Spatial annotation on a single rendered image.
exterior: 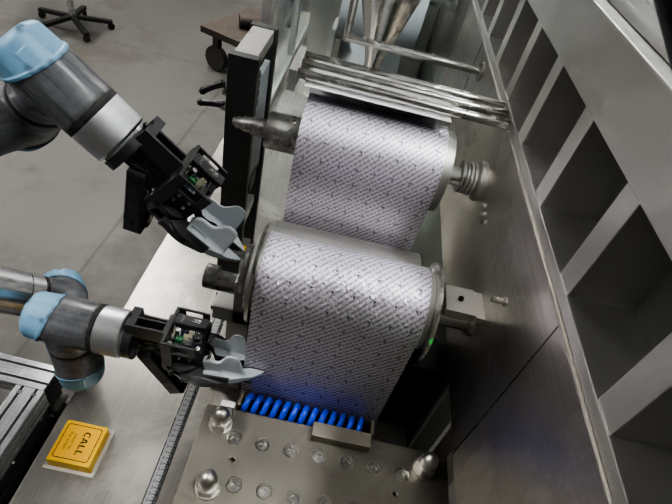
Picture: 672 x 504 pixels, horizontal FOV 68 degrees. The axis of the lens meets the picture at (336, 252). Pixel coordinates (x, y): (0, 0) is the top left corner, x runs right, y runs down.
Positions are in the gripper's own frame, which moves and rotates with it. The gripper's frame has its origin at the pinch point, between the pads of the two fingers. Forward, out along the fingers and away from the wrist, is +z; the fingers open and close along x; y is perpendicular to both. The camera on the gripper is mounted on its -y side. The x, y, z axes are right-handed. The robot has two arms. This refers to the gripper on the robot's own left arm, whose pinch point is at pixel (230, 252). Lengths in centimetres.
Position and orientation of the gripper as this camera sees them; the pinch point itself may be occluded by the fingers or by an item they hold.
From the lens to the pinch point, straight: 72.5
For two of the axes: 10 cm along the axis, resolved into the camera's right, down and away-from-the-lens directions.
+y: 7.7, -4.0, -4.9
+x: 1.2, -6.6, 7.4
